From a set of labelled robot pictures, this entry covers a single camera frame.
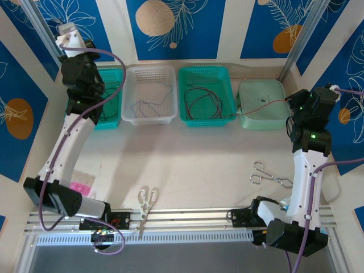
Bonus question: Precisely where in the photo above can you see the black cable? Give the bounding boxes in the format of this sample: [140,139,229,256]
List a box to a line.
[98,88,121,122]

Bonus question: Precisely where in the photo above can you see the red cable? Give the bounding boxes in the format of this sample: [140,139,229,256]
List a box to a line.
[218,98,291,119]

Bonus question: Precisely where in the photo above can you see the teal plastic basket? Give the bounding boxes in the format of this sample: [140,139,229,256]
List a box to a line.
[177,67,237,128]
[64,68,126,131]

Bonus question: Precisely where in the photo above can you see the green zip case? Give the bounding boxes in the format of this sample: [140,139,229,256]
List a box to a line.
[235,80,292,131]

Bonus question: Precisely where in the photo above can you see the white plastic basket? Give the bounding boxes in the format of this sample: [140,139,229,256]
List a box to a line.
[121,65,179,126]

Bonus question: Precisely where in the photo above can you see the metal tongs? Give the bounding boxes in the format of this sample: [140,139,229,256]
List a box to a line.
[249,161,293,188]

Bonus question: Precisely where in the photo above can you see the pink pill box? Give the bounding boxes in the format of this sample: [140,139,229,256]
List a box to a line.
[69,170,97,197]

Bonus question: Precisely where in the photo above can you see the black electronics board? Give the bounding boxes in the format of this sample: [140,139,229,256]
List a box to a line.
[90,229,116,246]
[251,229,271,247]

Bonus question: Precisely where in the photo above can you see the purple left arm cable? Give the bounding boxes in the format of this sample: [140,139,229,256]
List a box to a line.
[38,47,127,256]

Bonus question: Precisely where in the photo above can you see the aluminium frame post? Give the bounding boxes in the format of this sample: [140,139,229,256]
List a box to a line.
[278,0,330,83]
[19,0,75,83]

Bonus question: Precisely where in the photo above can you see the white handled scissors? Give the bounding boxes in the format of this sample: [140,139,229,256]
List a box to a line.
[138,186,159,237]

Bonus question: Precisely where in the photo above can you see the aluminium front rail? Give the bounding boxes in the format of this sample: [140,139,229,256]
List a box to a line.
[24,206,338,237]

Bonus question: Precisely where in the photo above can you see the white slotted cable duct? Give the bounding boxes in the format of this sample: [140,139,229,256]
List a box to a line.
[35,231,254,247]

